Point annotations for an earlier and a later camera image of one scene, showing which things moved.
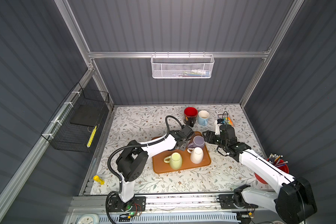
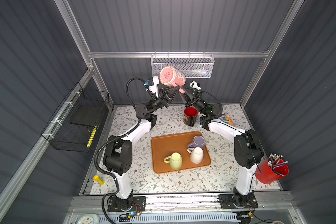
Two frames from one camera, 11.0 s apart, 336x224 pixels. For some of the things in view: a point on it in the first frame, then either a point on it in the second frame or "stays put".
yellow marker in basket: x=91 y=136 stays put
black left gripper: x=184 y=145 to x=164 y=92
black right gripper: x=209 y=135 to x=197 y=102
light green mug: x=175 y=160 stays put
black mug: x=190 y=115 stays put
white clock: x=88 y=219 stays put
